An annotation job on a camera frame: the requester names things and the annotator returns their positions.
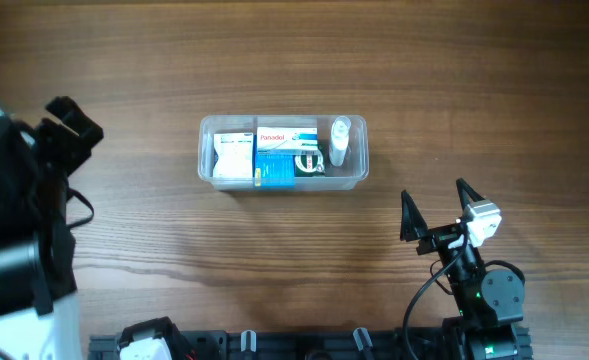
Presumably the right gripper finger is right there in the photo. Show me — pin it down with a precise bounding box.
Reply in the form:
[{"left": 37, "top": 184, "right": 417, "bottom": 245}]
[
  {"left": 456, "top": 178, "right": 484, "bottom": 209},
  {"left": 400, "top": 190, "right": 429, "bottom": 241}
]

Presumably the clear plastic container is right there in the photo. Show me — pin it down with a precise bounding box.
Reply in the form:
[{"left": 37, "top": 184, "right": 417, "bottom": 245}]
[{"left": 198, "top": 115, "right": 369, "bottom": 191}]

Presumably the clear spray bottle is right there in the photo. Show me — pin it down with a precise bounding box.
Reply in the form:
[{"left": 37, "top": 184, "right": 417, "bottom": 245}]
[{"left": 329, "top": 116, "right": 351, "bottom": 167}]

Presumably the green Zam-Buk box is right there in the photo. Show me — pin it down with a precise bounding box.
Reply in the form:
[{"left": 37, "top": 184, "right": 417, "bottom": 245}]
[{"left": 294, "top": 147, "right": 325, "bottom": 177}]

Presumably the blue VapoDrops box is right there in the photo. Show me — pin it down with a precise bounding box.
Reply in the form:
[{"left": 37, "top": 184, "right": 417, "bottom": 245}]
[{"left": 254, "top": 154, "right": 295, "bottom": 188}]

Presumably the white Panadol box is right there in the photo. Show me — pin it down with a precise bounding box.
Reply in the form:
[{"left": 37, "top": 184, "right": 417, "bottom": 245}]
[{"left": 257, "top": 127, "right": 318, "bottom": 155}]

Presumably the white Hansaplast plaster box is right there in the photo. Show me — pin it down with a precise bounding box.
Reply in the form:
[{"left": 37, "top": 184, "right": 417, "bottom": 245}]
[{"left": 213, "top": 133, "right": 254, "bottom": 179}]

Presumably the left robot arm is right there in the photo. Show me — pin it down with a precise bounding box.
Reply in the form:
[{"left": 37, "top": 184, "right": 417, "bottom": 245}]
[{"left": 0, "top": 96, "right": 104, "bottom": 359}]

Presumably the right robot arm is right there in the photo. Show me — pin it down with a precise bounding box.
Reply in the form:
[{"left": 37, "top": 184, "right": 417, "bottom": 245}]
[{"left": 400, "top": 178, "right": 533, "bottom": 360}]

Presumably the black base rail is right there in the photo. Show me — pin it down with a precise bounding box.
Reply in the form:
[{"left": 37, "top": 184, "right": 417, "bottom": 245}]
[{"left": 87, "top": 327, "right": 534, "bottom": 360}]

